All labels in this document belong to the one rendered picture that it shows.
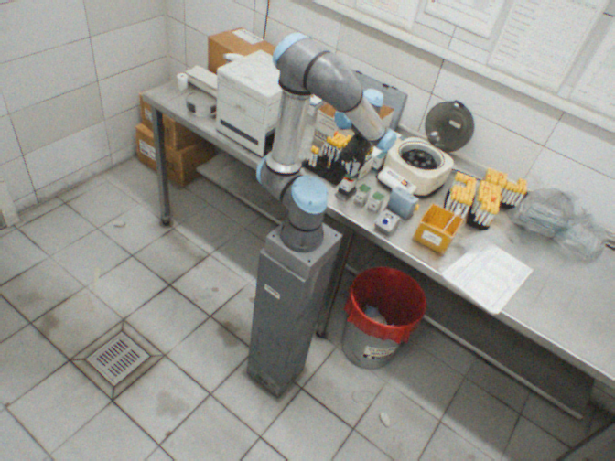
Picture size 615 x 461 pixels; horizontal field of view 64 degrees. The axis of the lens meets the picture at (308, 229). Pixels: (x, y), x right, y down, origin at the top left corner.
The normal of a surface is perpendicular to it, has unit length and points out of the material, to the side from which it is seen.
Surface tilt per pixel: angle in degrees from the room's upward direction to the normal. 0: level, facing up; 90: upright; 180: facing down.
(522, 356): 0
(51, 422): 0
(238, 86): 89
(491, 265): 0
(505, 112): 90
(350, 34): 90
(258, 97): 89
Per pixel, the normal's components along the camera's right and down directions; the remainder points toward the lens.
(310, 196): 0.23, -0.57
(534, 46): -0.62, 0.53
